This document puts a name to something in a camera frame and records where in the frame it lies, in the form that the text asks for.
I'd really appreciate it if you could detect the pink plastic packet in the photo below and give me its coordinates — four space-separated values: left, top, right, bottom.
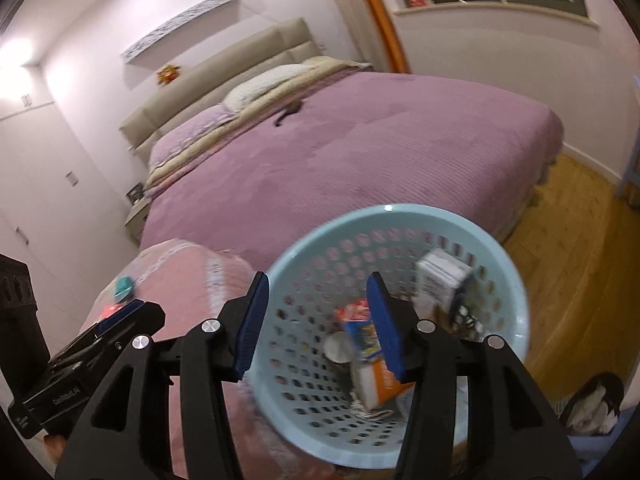
99 304 124 321

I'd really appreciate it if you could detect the orange bottle teal cap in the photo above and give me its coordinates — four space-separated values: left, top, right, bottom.
350 359 413 412

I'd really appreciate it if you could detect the white carton box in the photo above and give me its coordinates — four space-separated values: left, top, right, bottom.
413 248 473 318

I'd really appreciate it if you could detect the light blue laundry basket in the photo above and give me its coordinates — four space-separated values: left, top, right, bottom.
248 204 529 469

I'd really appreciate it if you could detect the red blue snack box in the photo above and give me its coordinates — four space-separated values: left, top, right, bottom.
335 299 382 362

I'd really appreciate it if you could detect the pink elephant blanket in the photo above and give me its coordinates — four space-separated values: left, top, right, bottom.
79 237 342 480

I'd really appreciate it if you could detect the white wardrobe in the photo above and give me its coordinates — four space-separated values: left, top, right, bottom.
1 63 138 351

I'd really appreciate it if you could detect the beige bedside table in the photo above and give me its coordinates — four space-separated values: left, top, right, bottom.
125 197 152 243

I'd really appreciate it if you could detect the purple covered bed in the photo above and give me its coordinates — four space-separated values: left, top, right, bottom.
142 72 564 270

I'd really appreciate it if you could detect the purple pillow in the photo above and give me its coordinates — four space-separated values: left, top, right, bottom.
149 103 238 169

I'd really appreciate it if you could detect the red orange plush ornament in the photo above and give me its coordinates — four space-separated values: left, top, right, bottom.
156 64 181 87

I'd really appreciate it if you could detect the white pillow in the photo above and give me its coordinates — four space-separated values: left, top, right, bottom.
221 64 311 113

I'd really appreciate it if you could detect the dark object on bed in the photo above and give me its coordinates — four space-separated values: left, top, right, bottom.
273 100 304 127

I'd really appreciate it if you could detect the folded beige quilt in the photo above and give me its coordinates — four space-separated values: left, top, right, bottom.
144 55 372 198

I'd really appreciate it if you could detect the beige orange curtain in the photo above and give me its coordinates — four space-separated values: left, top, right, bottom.
334 0 411 74

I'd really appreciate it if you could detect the beige padded headboard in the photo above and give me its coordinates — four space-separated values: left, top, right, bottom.
119 18 322 164

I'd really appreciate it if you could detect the small picture frame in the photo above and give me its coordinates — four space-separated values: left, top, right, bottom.
126 182 145 206

